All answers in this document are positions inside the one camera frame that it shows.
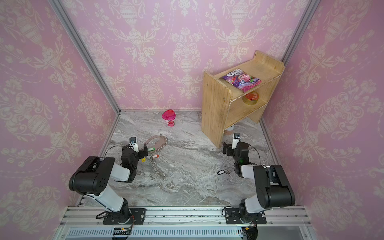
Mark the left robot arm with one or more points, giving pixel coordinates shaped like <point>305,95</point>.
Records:
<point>92,180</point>

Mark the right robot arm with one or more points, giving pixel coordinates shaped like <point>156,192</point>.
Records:
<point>273,189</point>

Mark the black key tag with key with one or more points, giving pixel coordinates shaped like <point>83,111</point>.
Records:
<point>222,172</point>

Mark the aluminium mounting rail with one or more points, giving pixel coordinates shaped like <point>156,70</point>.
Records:
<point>187,223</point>

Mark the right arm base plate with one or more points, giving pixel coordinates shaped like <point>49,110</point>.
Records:
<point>235,216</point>

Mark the wooden shelf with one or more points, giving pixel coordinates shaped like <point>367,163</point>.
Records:
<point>223,106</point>

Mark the purple snack bag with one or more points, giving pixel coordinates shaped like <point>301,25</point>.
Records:
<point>241,80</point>

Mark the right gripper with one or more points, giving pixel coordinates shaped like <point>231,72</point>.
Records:
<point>228,148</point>

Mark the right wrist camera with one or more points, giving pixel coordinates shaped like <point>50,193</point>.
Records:
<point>236,140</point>

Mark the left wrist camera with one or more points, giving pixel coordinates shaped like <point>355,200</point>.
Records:
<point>133,144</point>

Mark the red lid tin can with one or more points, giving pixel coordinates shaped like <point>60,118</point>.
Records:
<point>251,98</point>

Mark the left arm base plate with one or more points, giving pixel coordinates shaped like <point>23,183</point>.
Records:
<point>136,216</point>

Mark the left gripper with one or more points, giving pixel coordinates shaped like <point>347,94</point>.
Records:
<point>143,150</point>

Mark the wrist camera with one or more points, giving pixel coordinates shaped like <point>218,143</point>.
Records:
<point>236,140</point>
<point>133,144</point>

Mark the metal key organizer plate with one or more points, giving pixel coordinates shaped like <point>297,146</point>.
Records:
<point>158,142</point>

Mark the white cup under shelf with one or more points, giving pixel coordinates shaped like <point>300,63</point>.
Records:
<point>229,131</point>

